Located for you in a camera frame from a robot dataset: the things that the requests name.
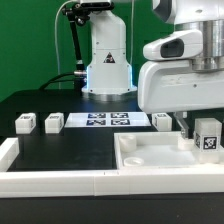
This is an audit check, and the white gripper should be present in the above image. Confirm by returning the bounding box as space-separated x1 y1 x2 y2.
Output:
138 60 224 139

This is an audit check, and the white square tabletop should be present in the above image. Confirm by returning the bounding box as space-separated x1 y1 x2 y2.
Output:
114 132 224 175

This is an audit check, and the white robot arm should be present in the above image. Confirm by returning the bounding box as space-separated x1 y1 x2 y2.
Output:
72 0 224 114

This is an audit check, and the white fiducial marker sheet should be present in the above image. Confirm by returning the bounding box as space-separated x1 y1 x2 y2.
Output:
65 112 150 128

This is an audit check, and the white U-shaped obstacle fence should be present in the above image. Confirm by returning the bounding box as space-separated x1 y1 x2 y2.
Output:
0 138 224 198

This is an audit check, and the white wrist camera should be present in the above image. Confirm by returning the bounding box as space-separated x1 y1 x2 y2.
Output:
143 29 203 61

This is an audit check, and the black cable bundle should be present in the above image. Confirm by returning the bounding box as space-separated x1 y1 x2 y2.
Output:
39 6 88 91

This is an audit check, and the grey thin cable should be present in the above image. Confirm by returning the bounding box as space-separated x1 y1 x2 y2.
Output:
54 0 77 90

